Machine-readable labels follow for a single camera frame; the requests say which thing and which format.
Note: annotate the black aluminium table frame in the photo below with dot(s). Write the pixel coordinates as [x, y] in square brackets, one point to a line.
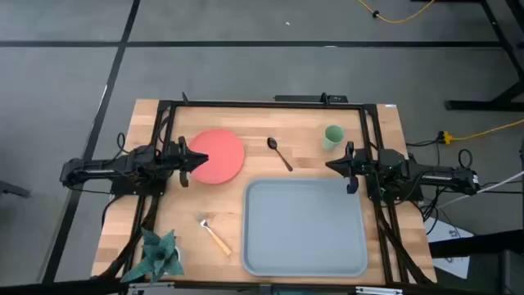
[266, 105]

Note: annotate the grey plastic tray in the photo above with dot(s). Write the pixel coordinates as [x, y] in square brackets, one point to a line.
[303, 229]

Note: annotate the silver bracket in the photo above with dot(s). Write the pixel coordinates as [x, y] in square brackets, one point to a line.
[378, 291]
[151, 288]

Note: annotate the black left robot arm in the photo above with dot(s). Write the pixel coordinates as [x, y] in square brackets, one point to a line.
[102, 170]

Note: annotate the red round plate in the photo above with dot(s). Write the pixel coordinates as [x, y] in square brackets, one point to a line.
[223, 155]

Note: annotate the white paper sheet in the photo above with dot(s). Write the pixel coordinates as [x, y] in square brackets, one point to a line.
[450, 241]

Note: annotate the dark metal spoon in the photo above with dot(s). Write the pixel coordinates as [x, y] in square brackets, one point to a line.
[272, 143]

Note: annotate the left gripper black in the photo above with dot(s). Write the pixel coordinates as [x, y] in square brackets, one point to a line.
[184, 160]

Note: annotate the grey floor object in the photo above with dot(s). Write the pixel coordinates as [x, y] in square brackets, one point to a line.
[12, 189]

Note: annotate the black bar behind table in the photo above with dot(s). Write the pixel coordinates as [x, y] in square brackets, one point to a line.
[303, 98]

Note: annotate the black table leg frame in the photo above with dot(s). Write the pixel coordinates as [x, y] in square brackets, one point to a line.
[483, 104]

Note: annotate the green potted plant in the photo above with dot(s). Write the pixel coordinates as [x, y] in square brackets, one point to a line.
[159, 254]

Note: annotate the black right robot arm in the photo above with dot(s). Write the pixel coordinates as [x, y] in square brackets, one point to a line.
[442, 178]

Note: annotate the green cup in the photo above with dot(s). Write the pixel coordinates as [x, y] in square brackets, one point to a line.
[333, 135]

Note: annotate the black box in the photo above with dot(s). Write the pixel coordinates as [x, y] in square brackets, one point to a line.
[483, 254]

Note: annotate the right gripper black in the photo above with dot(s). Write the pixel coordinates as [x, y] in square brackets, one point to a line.
[357, 164]

